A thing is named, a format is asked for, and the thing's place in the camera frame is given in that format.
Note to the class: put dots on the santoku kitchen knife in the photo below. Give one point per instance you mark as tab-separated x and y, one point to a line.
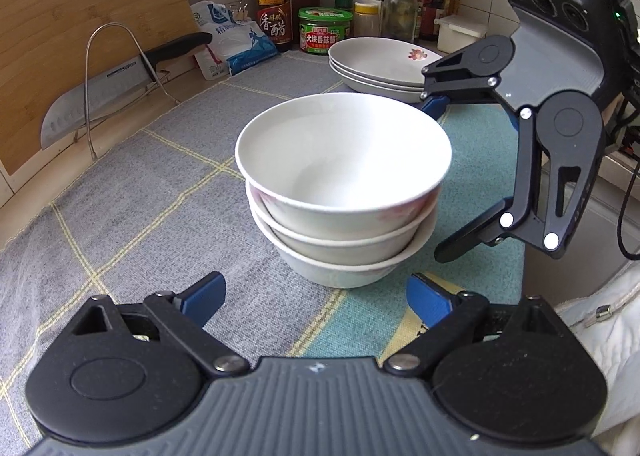
115	81

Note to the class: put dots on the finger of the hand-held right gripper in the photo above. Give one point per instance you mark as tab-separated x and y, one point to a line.
525	216
460	81

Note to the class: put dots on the clear glass bottle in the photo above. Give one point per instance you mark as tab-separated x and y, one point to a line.
399	11

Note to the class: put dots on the small green-lidded jar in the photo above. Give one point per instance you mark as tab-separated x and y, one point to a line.
344	1

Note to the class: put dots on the white plate with small stain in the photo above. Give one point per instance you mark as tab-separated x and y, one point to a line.
370	56

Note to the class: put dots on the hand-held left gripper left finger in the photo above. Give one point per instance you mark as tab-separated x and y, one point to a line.
202	298

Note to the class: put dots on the white fruit-print plate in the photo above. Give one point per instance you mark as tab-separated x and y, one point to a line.
380	95

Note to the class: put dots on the person's white jacket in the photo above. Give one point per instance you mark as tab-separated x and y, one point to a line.
610	336

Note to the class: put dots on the yellow-lidded spice jar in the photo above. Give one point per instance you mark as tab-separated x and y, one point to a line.
366	19

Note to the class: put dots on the grey and teal checked towel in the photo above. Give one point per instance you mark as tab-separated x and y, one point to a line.
150	186

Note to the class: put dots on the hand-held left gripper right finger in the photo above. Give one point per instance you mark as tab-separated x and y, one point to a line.
430	298

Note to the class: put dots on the white plastic container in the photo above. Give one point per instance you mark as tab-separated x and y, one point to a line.
460	34

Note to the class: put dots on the white bowl with pink flowers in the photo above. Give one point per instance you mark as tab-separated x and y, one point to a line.
340	156
325	275

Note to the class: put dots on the white bowl with faded flowers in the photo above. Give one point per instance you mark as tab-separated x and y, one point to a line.
320	244

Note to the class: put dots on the green-lidded sauce jar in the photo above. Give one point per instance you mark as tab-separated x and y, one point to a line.
325	31

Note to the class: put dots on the white plate with centre stain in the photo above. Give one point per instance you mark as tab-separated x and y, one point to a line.
360	82

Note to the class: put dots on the white and blue salt bag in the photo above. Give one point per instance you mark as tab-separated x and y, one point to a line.
235	46

